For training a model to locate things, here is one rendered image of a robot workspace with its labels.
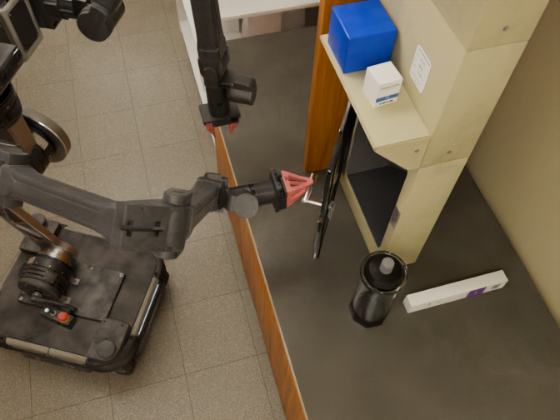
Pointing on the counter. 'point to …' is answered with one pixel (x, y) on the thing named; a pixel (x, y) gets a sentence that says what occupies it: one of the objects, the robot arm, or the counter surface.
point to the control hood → (385, 119)
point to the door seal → (333, 177)
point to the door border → (324, 208)
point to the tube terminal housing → (437, 117)
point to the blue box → (361, 35)
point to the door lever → (311, 192)
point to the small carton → (382, 83)
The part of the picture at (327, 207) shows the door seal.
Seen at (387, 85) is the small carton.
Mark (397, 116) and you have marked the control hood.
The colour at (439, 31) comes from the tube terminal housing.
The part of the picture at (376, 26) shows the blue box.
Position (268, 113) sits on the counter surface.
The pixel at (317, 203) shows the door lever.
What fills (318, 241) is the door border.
